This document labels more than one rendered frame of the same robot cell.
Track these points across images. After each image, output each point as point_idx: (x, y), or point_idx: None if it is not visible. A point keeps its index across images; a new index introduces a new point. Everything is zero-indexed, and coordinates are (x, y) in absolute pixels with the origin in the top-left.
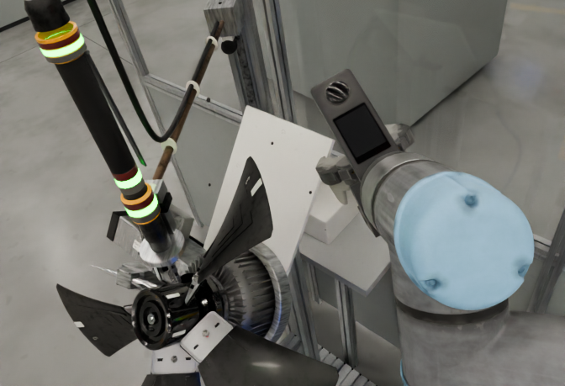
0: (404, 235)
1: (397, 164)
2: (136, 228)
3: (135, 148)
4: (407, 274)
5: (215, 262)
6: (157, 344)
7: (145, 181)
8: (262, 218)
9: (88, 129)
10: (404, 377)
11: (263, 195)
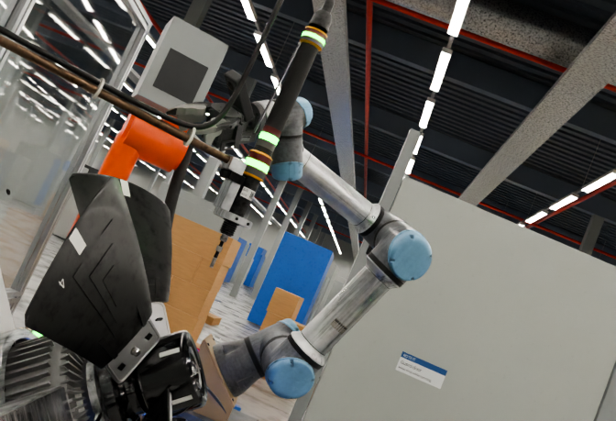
0: (308, 109)
1: (272, 101)
2: (0, 414)
3: (263, 116)
4: (307, 120)
5: (164, 266)
6: (204, 382)
7: (234, 157)
8: (157, 202)
9: (297, 95)
10: (298, 161)
11: (139, 188)
